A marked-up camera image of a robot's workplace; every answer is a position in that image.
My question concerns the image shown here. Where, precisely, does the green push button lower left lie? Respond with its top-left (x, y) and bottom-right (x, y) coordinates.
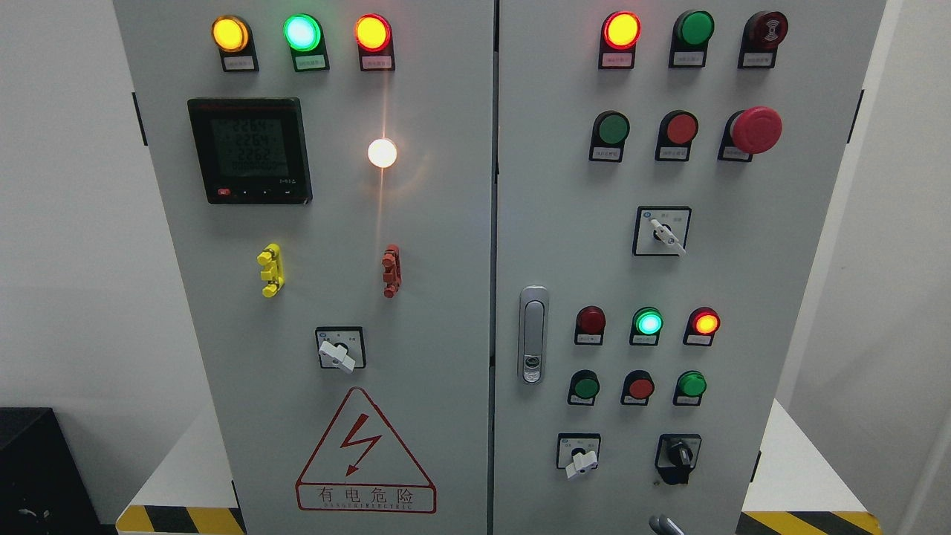
top-left (567, 369), bottom-right (600, 406)

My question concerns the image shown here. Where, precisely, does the green push button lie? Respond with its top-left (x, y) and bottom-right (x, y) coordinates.
top-left (567, 369), bottom-right (600, 406)
top-left (672, 370), bottom-right (709, 406)

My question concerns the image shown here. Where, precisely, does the green push button second row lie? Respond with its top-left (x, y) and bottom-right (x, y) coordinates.
top-left (588, 111), bottom-right (631, 163)

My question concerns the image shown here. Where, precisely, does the red push button lower middle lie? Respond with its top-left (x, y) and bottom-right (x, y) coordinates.
top-left (620, 369), bottom-right (655, 406)

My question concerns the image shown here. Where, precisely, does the green push button lower right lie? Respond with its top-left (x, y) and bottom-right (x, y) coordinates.
top-left (672, 370), bottom-right (709, 406)

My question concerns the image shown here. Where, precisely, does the red push button second row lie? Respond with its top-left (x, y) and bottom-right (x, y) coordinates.
top-left (655, 109), bottom-right (698, 162)

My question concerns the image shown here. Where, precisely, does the red emergency stop mushroom button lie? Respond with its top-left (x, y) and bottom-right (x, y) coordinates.
top-left (718, 106), bottom-right (782, 163)

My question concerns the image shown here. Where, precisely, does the green button top right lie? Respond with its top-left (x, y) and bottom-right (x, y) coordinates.
top-left (669, 10), bottom-right (715, 68)

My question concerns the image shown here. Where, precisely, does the red terminal connector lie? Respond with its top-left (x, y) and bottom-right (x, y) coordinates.
top-left (381, 244), bottom-right (402, 299)

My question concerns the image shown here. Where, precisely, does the dark red indicator light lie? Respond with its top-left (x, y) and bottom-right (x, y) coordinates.
top-left (574, 305), bottom-right (607, 346)

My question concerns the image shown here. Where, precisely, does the white lit indicator light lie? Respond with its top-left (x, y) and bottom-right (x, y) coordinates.
top-left (367, 137), bottom-right (398, 169)

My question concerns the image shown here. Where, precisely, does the green lit indicator lower right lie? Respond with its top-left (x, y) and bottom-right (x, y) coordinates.
top-left (629, 307), bottom-right (663, 346)

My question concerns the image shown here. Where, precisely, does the left grey cabinet door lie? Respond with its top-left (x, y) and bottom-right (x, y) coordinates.
top-left (114, 1), bottom-right (495, 534)

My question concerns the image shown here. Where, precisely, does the grey cabinet door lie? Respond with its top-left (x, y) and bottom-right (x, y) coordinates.
top-left (114, 1), bottom-right (495, 534)
top-left (493, 1), bottom-right (884, 534)

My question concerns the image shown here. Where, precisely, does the yellow terminal connector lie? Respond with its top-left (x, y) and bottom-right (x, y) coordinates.
top-left (257, 243), bottom-right (285, 298)

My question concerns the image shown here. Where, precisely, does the right grey cabinet door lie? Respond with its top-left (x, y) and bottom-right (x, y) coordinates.
top-left (493, 1), bottom-right (884, 534)

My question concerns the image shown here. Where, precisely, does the red electric danger warning sign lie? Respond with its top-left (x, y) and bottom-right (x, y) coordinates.
top-left (295, 387), bottom-right (437, 514)

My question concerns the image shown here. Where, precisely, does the red orange lit indicator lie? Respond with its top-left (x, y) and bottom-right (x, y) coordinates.
top-left (683, 307), bottom-right (721, 348)

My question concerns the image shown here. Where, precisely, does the black digital power meter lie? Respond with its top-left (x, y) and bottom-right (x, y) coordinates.
top-left (187, 97), bottom-right (312, 204)

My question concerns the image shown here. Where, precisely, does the red indicator light top left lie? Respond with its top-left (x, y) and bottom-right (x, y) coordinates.
top-left (354, 13), bottom-right (395, 71)

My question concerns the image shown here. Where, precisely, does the red lit indicator top right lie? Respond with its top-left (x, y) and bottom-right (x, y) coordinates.
top-left (598, 10), bottom-right (641, 70)

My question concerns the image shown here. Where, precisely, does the green indicator light top left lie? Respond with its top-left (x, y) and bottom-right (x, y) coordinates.
top-left (283, 13), bottom-right (330, 72)

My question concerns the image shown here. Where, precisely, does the yellow indicator light top left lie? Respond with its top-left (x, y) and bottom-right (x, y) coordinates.
top-left (211, 14), bottom-right (259, 72)

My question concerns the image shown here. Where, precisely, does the red black buzzer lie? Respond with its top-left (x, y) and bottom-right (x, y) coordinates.
top-left (737, 11), bottom-right (789, 70)

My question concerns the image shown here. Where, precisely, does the white platform with hazard stripes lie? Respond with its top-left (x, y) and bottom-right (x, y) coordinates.
top-left (116, 403), bottom-right (882, 534)

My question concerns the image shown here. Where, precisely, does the black box lower left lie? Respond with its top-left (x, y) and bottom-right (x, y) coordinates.
top-left (1, 407), bottom-right (102, 534)

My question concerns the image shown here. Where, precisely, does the silver door lock handle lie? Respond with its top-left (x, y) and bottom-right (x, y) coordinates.
top-left (519, 285), bottom-right (549, 385)

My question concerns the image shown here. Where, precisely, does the left door white selector switch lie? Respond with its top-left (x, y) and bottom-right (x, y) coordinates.
top-left (314, 326), bottom-right (366, 374)

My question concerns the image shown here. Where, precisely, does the upper right white selector switch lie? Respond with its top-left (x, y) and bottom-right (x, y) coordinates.
top-left (632, 206), bottom-right (692, 257)

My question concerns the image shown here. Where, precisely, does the lower white selector switch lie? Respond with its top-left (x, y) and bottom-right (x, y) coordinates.
top-left (556, 432), bottom-right (601, 480)

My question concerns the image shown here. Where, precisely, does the black knob selector switch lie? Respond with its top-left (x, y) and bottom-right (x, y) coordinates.
top-left (655, 433), bottom-right (702, 485)

